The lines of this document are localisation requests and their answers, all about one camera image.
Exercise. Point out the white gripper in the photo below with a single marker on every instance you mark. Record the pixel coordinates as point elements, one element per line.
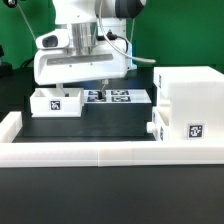
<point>56,62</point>

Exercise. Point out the white drawer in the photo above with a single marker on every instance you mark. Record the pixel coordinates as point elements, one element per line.
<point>50,102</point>
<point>159,126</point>

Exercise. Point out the white front drawer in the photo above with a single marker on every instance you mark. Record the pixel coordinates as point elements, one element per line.
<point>159,126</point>

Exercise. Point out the white drawer cabinet box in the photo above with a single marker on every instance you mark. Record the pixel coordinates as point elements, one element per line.
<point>195,98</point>

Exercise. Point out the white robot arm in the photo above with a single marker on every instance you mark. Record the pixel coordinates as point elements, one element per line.
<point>83,21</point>

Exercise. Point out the marker tag sheet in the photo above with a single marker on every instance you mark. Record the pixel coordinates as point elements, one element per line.
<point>135,96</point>

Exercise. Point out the black device at left edge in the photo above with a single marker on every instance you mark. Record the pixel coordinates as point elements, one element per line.
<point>5,68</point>

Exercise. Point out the white U-shaped border frame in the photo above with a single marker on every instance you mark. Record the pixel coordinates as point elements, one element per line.
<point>101,154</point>

